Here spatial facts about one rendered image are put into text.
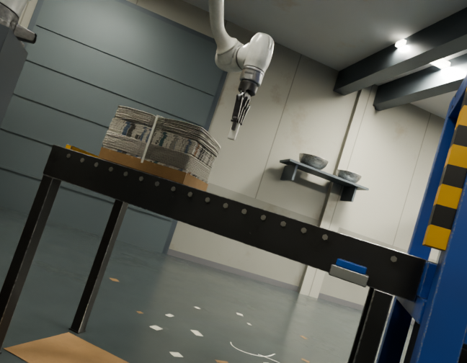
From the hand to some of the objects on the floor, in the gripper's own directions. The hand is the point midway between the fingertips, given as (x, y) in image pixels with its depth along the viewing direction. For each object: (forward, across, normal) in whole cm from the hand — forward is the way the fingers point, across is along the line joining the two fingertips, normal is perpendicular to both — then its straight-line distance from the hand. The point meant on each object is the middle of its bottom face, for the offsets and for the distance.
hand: (233, 131), depth 166 cm
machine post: (+107, +42, +81) cm, 141 cm away
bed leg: (+107, -26, -55) cm, 123 cm away
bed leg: (+107, +24, +68) cm, 129 cm away
